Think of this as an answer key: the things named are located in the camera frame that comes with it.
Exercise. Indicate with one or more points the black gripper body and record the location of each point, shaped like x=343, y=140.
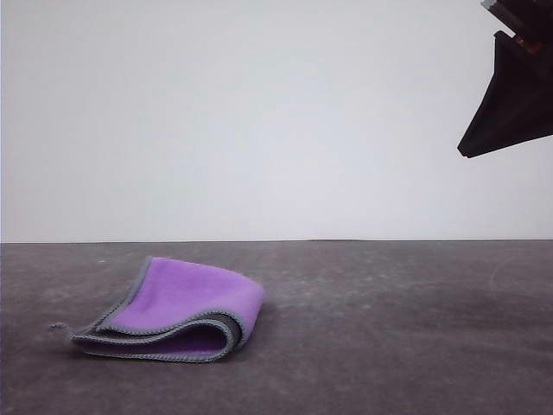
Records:
x=531, y=21

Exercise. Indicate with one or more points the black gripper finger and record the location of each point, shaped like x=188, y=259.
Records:
x=510, y=99
x=527, y=132

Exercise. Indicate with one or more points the purple towel with grey hem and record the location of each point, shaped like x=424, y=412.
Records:
x=194, y=294

